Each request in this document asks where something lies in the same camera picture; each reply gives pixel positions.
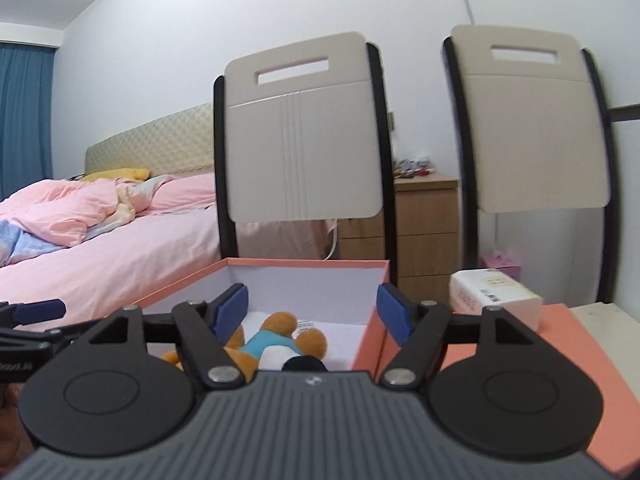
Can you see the pink duvet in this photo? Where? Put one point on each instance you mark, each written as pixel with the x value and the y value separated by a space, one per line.
pixel 60 210

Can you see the wooden nightstand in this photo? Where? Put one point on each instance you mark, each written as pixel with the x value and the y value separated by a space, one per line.
pixel 425 220

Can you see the bed with pink sheet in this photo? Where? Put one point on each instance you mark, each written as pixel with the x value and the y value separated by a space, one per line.
pixel 125 260

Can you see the white tissue pack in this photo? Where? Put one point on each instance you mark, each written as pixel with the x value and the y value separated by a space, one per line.
pixel 492 295

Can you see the beige chair with plain back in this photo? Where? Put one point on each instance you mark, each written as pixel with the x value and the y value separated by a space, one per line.
pixel 535 140

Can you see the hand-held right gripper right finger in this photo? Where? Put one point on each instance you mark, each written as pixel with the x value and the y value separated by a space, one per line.
pixel 394 314

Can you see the person's left hand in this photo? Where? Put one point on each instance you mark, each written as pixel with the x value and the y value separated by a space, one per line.
pixel 7 422

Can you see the white desktop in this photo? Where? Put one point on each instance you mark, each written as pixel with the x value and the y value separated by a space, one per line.
pixel 615 325

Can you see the blue curtain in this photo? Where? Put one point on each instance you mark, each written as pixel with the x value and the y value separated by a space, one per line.
pixel 25 120

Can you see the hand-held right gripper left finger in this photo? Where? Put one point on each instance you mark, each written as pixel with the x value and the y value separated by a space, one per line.
pixel 231 311

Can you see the clutter of small items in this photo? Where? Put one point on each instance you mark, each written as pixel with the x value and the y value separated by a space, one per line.
pixel 412 167

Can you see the pink storage box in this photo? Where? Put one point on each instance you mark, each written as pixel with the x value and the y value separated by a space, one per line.
pixel 300 285

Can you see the pink pillow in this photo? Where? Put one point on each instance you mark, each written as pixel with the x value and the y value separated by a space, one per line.
pixel 185 192

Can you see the beige chair with striped back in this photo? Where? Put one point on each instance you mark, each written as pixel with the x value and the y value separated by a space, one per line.
pixel 300 150

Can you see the yellow pillow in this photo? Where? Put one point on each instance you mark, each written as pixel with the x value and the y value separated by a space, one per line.
pixel 117 175

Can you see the brown plush bear toy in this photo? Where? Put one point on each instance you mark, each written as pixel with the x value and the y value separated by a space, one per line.
pixel 261 342

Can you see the black metal bar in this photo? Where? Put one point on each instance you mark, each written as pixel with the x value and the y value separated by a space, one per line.
pixel 625 112

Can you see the pink box lid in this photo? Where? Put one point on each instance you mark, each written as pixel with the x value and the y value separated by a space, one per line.
pixel 575 357

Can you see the beige quilted headboard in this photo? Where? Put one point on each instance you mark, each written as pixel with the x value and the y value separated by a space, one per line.
pixel 150 145

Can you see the pink tissue box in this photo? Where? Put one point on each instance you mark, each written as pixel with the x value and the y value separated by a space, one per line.
pixel 501 262

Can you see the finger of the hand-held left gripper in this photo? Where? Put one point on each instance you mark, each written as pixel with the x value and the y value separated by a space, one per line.
pixel 37 311
pixel 35 339

